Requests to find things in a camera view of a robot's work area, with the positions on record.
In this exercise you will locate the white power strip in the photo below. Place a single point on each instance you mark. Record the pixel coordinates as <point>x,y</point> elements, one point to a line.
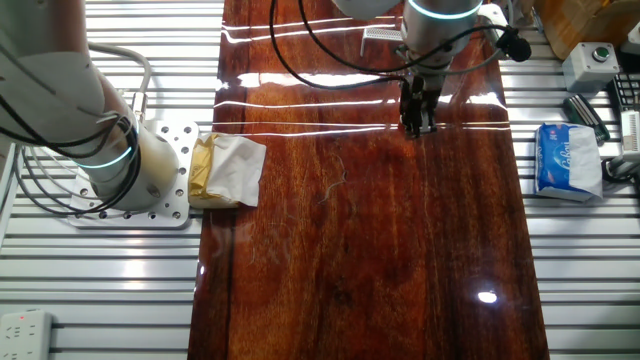
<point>25,335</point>

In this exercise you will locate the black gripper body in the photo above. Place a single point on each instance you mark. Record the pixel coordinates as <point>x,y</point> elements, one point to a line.
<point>422,90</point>

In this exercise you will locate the brown cardboard box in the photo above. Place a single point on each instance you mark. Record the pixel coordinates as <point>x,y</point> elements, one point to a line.
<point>600,25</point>

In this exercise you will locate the black keyboard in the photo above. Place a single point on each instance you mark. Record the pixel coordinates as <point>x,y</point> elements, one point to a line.
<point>627,92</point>

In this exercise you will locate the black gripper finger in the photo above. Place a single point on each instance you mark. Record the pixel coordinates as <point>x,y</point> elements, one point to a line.
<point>412,120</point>
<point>430,116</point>

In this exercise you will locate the black and green hand tool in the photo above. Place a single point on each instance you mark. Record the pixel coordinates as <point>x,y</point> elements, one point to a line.
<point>582,115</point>

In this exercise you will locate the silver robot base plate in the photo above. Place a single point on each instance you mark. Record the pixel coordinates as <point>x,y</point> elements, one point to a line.
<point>172,212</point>

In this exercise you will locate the glossy brown wooden board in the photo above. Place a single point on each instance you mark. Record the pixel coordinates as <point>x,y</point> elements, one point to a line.
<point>350,250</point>

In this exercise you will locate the gold and white tissue pack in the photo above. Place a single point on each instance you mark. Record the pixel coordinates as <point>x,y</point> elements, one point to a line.
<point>230,170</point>

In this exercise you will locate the grey box with green button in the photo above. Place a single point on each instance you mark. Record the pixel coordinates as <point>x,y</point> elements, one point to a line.
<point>585,70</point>

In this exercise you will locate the blue and white tissue pack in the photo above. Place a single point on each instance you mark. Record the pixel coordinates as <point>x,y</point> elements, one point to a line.
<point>552,160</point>

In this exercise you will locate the white plastic object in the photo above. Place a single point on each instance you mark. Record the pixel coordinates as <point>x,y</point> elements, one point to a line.
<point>632,39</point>

